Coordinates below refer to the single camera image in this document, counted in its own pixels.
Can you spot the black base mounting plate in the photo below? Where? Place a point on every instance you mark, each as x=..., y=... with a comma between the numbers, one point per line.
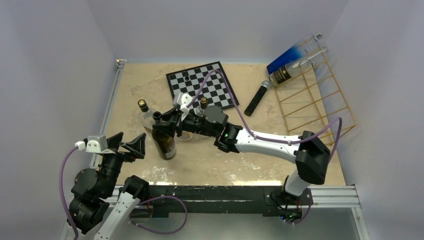
x=268, y=201

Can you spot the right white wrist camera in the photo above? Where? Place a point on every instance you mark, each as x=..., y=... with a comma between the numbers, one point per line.
x=183, y=100

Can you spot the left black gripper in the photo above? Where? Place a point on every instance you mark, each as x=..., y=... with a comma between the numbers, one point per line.
x=136, y=147

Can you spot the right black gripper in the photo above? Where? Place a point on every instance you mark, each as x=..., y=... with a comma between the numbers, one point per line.
x=170, y=119

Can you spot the aluminium frame rail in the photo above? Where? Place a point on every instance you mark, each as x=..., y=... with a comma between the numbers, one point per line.
x=116, y=78

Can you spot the clear square bottle black cap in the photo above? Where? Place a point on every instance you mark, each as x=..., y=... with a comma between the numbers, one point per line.
x=203, y=104

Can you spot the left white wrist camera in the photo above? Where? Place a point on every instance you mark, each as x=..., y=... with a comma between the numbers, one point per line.
x=94, y=144

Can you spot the dark green wine bottle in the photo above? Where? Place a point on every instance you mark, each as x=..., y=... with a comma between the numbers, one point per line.
x=164, y=143

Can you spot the gold wire wine rack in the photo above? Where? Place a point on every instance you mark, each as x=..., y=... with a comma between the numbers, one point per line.
x=313, y=98

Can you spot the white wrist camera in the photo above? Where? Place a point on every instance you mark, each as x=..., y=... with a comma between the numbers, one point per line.
x=183, y=100
x=94, y=144

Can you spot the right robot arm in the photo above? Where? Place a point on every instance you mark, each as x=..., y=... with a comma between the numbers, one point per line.
x=309, y=154

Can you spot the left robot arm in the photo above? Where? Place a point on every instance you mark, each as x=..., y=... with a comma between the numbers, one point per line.
x=93, y=186

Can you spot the clear bottle black label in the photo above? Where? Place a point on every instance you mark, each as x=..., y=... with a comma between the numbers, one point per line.
x=291, y=70

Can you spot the blue clear tall bottle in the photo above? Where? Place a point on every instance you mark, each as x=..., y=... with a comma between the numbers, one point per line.
x=302, y=48

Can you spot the black glitter tube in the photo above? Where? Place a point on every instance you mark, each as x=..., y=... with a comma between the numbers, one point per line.
x=264, y=87

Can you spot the round clear bottle blue seal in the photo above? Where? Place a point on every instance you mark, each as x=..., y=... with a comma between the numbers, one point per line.
x=186, y=136

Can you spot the black white chessboard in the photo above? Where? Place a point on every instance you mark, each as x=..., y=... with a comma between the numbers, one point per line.
x=215, y=90

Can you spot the clear square bottle gold label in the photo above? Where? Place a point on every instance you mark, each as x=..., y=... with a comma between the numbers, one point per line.
x=146, y=116

